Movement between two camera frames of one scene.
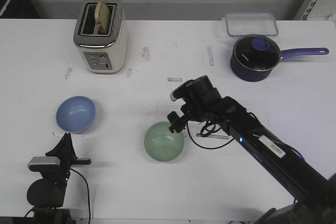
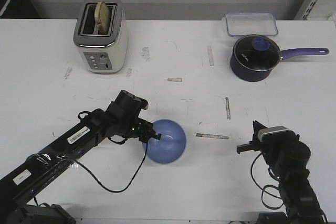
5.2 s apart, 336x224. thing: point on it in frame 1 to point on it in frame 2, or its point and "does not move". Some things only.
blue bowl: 75,114 to 172,145
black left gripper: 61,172 to 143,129
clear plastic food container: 240,24 does not move
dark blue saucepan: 247,74 does not move
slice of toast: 102,18 does not move
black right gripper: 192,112 to 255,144
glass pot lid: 256,52 does not move
